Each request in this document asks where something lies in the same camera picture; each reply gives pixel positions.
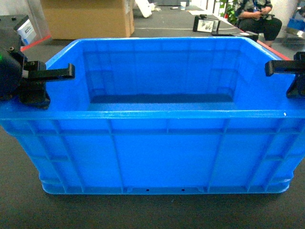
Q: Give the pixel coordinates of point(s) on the large blue plastic crate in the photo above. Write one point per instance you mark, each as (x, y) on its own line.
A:
(163, 116)

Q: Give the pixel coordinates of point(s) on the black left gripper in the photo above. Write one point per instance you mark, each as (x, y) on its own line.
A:
(14, 67)

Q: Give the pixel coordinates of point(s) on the white paper cup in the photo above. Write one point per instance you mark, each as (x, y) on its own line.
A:
(183, 5)

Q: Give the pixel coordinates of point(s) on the seated person in black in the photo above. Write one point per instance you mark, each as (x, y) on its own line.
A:
(255, 16)

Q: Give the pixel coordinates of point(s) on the blue bin on metal shelf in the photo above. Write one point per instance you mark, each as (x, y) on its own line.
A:
(296, 27)

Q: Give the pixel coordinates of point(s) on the black framed picture device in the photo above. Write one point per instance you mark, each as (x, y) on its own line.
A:
(203, 24)

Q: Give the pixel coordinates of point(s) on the white foam board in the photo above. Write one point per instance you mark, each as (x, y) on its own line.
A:
(144, 7)

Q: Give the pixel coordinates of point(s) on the green potted plant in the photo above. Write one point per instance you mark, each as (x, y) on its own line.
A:
(226, 11)

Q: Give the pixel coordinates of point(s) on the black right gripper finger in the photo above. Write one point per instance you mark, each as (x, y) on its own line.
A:
(297, 88)
(295, 66)

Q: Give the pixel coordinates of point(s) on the large brown cardboard box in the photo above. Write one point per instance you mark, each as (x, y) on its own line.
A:
(78, 19)

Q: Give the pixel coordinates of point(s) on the white blue label box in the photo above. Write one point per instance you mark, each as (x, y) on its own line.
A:
(27, 32)

